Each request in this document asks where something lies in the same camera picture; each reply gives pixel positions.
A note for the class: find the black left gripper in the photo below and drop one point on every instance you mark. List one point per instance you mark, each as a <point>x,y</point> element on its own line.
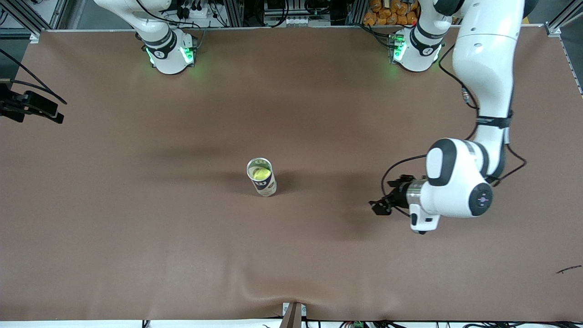
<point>399,193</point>

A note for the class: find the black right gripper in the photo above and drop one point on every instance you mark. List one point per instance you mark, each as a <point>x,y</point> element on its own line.
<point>28,104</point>

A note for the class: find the clear printed tennis ball can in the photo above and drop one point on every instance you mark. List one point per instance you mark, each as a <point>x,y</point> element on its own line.
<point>266,184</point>

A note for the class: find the yellow tennis ball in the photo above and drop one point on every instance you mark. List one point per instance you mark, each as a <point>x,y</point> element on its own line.
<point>261,173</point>

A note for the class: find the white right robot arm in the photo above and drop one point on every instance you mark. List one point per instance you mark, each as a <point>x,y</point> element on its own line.
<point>168,59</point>

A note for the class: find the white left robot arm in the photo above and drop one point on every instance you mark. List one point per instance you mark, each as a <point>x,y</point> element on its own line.
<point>483,54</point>

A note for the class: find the brown table cover mat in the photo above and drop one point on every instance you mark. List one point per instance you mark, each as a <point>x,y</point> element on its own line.
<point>291,250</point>

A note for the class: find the green terminal connector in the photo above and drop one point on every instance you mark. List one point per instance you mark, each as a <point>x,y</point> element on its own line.
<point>357,325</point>

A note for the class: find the orange snack bag pile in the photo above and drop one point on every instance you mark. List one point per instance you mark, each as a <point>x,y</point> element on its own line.
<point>378,16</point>

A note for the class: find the white terminal block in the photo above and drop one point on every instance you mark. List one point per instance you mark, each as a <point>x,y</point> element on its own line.
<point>296,21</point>

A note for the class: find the white power strip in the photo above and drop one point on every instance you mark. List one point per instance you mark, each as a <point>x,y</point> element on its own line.
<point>202,13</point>

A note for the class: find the aluminium frame corner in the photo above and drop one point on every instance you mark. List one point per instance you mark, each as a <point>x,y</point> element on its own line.
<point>23,18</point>
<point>552,31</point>

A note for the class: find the metal table edge bracket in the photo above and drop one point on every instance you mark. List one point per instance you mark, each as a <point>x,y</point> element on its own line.
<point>294,316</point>

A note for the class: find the aluminium frame post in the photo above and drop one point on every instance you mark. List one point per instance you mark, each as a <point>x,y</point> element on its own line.
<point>233,13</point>
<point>357,12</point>

